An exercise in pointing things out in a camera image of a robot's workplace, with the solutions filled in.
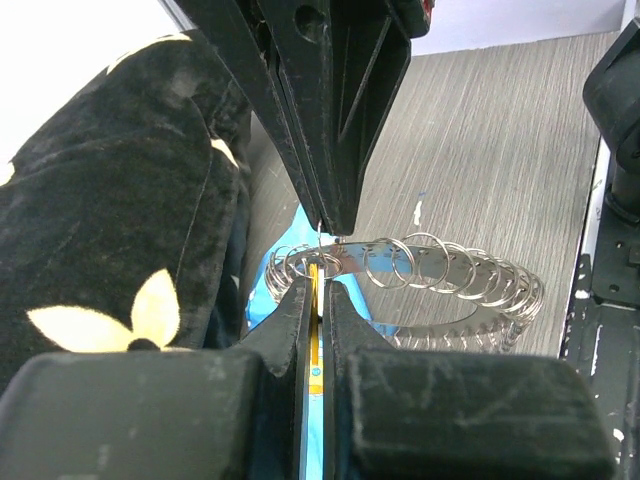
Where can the yellow key tag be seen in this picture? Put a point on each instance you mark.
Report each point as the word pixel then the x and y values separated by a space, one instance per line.
pixel 314 320

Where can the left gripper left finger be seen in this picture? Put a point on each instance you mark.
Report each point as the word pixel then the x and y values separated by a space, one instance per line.
pixel 237 413

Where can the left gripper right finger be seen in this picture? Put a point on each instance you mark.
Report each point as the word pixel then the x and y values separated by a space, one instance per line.
pixel 404 414

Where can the black floral plush pillow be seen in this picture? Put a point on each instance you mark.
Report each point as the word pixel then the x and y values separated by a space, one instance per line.
pixel 124 218

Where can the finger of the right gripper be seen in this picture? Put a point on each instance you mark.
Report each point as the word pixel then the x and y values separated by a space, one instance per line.
pixel 257 41
pixel 335 68

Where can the blue cartoon print cloth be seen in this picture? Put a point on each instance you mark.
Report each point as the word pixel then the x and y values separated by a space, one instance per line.
pixel 261 304

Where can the large metal keyring with rings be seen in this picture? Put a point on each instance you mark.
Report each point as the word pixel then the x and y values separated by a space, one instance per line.
pixel 505 296

